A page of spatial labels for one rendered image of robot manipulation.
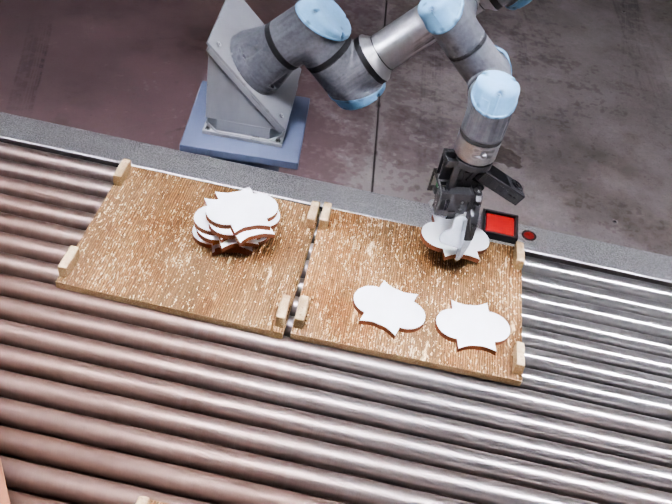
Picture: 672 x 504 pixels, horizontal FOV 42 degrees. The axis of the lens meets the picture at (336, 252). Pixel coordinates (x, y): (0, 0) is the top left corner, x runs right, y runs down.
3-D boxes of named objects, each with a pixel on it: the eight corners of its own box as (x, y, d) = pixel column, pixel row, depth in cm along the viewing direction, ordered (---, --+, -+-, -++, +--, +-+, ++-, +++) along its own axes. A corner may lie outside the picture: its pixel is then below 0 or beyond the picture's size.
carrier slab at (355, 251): (322, 212, 180) (323, 206, 179) (519, 253, 179) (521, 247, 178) (289, 339, 154) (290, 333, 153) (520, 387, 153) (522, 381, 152)
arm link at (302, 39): (273, 9, 194) (322, -24, 188) (311, 54, 201) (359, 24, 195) (264, 35, 186) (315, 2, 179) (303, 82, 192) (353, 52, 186)
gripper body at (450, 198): (425, 191, 164) (441, 139, 156) (469, 193, 166) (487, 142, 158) (433, 219, 159) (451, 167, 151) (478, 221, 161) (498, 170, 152)
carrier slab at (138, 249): (125, 170, 181) (124, 164, 180) (319, 213, 179) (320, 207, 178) (55, 287, 155) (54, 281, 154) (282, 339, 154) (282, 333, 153)
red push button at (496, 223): (484, 216, 187) (486, 211, 186) (512, 222, 187) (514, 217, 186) (483, 235, 182) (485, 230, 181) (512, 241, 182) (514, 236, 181)
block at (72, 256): (71, 255, 159) (69, 243, 157) (81, 257, 159) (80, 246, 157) (57, 277, 155) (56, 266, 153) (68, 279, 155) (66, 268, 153)
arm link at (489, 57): (487, 19, 153) (488, 51, 145) (519, 66, 159) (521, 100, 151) (449, 41, 157) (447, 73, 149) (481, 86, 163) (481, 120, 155)
